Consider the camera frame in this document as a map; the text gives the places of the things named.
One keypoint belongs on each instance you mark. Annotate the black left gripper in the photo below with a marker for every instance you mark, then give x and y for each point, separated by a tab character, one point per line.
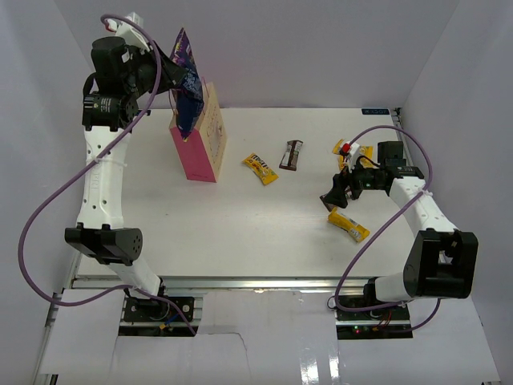
171	73

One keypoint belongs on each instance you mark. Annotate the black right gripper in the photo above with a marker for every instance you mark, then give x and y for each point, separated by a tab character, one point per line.
337	196

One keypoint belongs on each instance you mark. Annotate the dark blue purple snack bag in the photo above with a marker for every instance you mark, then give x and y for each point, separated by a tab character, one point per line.
188	95

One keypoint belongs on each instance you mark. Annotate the yellow m&m packet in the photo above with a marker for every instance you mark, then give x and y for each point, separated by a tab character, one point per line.
364	160
260	168

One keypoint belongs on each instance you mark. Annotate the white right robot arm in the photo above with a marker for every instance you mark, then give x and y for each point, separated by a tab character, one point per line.
441	262

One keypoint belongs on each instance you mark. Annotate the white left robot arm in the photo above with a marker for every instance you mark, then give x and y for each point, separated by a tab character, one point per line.
100	232

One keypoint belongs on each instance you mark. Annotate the pink cream paper bag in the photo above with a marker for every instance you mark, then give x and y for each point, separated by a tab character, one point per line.
201	154

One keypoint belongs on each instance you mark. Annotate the yellow snack bar near front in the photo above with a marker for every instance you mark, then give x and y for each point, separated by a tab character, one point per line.
358	232

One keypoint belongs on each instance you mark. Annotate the brown chocolate bar centre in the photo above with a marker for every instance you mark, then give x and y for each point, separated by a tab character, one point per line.
290	158

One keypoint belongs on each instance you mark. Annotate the blue label right corner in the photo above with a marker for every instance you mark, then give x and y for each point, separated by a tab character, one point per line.
375	111

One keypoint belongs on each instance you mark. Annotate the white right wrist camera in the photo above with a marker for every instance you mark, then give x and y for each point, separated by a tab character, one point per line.
349	154

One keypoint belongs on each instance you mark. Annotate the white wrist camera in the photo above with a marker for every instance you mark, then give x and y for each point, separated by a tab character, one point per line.
126	31
349	154

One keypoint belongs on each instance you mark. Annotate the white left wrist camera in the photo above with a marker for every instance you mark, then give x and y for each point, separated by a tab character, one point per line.
126	31

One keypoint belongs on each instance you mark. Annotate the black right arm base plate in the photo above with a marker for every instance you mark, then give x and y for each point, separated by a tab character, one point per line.
389	323

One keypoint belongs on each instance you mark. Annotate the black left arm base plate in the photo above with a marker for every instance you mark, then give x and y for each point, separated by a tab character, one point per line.
149	310

